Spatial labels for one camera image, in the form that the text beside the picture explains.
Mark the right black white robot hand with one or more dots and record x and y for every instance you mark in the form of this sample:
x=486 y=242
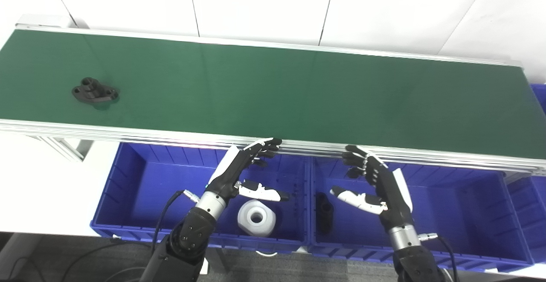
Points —
x=390 y=188

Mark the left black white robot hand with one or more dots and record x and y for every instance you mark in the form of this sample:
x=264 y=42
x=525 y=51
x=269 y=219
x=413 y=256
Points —
x=232 y=169

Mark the black flanged metal part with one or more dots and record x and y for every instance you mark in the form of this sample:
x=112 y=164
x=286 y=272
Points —
x=94 y=93

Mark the black cylindrical part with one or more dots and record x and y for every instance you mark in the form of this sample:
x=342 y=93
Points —
x=324 y=213

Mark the blue plastic bin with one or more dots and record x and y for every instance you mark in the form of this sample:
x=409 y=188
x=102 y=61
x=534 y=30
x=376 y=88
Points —
x=149 y=196
x=539 y=96
x=531 y=213
x=460 y=213

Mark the aluminium conveyor support leg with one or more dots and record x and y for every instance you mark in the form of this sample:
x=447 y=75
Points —
x=70 y=149

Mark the green conveyor belt aluminium frame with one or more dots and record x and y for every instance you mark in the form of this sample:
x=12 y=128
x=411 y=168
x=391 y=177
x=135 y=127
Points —
x=256 y=90

